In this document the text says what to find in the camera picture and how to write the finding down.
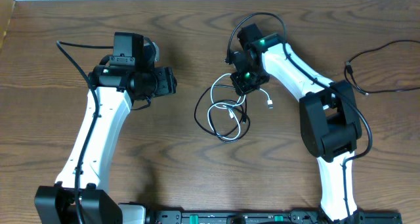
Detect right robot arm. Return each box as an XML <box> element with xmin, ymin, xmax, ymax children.
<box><xmin>226</xmin><ymin>24</ymin><xmax>363</xmax><ymax>223</ymax></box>

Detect white USB cable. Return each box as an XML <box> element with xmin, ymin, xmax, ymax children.
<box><xmin>206</xmin><ymin>72</ymin><xmax>274</xmax><ymax>142</ymax></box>

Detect black USB cable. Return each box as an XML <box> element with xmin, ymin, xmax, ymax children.
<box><xmin>343</xmin><ymin>39</ymin><xmax>420</xmax><ymax>96</ymax></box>
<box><xmin>193</xmin><ymin>83</ymin><xmax>252</xmax><ymax>144</ymax></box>

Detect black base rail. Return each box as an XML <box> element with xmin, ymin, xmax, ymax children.
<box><xmin>144</xmin><ymin>209</ymin><xmax>403</xmax><ymax>224</ymax></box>

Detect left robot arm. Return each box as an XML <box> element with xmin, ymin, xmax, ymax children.
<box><xmin>34</xmin><ymin>32</ymin><xmax>177</xmax><ymax>223</ymax></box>

